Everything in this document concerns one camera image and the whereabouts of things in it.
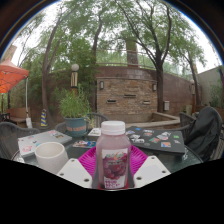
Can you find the orange canopy tent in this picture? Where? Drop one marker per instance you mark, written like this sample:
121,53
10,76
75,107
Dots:
11,75

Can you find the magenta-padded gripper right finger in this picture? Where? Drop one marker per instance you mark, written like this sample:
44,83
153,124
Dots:
150,171

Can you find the leaning grey-trunked tree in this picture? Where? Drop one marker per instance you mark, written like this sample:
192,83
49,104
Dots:
45,86

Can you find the white ceramic mug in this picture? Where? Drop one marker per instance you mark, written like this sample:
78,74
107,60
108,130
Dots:
51,158

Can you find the black laptop with stickers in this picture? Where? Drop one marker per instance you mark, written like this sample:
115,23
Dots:
156,138

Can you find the blue yellow striped cone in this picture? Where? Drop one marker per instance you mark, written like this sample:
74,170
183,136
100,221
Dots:
44,118

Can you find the black jacket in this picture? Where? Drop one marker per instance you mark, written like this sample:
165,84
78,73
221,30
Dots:
206,133

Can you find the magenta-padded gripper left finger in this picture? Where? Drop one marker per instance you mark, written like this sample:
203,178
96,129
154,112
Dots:
75,173

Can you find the wooden bench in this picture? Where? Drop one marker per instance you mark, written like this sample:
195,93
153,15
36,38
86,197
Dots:
16,114

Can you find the dark-trunked tree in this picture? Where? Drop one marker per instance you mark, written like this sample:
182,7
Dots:
160,86

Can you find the white printed card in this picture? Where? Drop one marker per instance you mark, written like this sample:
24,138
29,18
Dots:
94,132

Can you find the grey laptop with stickers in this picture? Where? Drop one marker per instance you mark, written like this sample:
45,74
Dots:
41,140

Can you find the globe-topped lamp post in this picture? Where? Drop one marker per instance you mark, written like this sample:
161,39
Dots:
193,95
74,78

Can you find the green plant in teal pot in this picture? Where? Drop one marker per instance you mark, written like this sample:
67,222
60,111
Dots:
75,110

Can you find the pink juice bottle white cap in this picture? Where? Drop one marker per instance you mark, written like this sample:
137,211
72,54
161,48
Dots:
113,156

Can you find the colourful photo card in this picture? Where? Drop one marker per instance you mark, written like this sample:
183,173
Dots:
84,144

